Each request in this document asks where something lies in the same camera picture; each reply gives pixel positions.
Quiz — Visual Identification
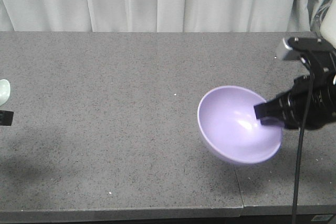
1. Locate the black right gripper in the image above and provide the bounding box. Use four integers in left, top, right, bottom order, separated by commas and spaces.
254, 72, 335, 130

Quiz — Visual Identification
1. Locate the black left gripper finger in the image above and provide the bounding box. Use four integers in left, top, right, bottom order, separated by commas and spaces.
0, 110, 14, 126

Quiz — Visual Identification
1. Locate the light green plastic spoon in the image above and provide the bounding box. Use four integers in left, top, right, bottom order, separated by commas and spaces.
0, 79, 11, 106

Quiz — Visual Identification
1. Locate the purple plastic bowl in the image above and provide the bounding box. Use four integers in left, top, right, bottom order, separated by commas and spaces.
197, 86, 283, 165

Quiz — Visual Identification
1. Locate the white curtain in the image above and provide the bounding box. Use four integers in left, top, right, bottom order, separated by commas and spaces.
1, 0, 331, 32

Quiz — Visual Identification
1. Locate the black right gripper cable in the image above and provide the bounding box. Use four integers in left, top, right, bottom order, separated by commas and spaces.
291, 58, 316, 224

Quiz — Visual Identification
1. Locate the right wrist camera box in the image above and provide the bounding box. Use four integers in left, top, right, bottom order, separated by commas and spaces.
275, 37, 302, 61

